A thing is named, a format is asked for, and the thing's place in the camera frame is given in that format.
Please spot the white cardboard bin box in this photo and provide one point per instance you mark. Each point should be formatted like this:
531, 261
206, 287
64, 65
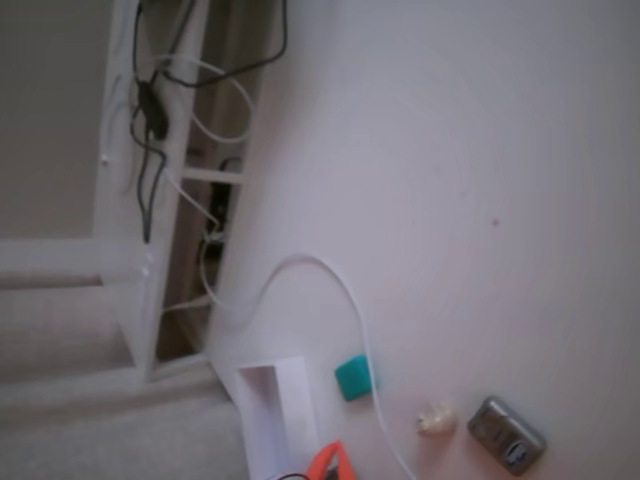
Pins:
295, 400

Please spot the teal green cube case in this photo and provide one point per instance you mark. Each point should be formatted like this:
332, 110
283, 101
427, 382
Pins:
352, 377

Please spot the small beige bear figurine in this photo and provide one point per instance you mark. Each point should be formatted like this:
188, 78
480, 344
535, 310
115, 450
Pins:
436, 419

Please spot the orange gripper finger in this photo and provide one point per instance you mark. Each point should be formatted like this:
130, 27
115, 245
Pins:
322, 462
348, 467

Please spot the white metal frame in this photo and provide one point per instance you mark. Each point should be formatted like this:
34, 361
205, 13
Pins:
120, 260

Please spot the grey plastic case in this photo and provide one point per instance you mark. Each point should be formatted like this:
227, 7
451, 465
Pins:
505, 435

